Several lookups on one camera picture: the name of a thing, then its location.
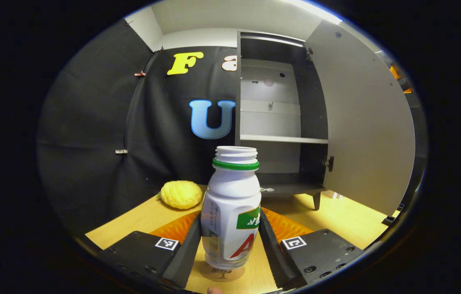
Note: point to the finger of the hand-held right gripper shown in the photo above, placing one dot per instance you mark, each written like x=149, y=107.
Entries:
x=396, y=73

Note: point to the black backdrop cloth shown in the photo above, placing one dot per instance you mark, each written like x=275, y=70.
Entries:
x=91, y=122

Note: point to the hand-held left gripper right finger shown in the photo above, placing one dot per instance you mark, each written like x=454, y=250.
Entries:
x=269, y=253

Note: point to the black clip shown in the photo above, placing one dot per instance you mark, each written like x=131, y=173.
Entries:
x=160, y=49

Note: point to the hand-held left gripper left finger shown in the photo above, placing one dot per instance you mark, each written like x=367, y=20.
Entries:
x=187, y=253

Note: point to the round brown coaster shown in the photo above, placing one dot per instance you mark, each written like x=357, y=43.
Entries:
x=230, y=276

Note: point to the yellow bumpy fruit toy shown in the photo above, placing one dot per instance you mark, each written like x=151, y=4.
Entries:
x=181, y=195

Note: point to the long ceiling light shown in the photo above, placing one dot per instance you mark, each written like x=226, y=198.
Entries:
x=320, y=10

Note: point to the white plastic bottle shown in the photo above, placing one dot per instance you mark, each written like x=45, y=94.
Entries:
x=230, y=196

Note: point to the grey cabinet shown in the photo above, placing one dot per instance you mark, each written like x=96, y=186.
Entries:
x=271, y=118

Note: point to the red clip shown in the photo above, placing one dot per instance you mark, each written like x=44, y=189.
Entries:
x=139, y=74

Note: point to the beige cabinet door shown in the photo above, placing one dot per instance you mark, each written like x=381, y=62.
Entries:
x=365, y=122

